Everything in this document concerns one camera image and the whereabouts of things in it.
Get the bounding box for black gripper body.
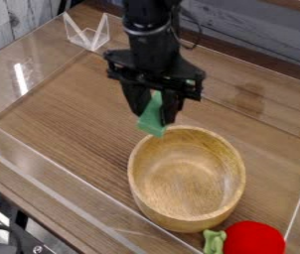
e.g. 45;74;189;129
103;28;207;101

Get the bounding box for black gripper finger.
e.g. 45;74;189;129
160;89;185;126
121;81;152;116

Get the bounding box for green rectangular block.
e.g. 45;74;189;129
136;78;197;139

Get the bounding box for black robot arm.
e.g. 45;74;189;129
103;0;207;126

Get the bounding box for brown wooden bowl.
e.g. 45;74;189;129
128;125;247;233

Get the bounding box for small green toy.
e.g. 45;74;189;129
204;229;227;254

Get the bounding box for red plush ball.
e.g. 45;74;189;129
224;221;287;254

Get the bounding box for clear acrylic corner bracket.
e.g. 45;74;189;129
63;13;110;52

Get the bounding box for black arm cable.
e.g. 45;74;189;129
172;4;205;51

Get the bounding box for clear acrylic tray wall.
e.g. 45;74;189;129
0;129;202;254

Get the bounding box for black table frame bracket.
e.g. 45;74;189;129
0;212;57;254

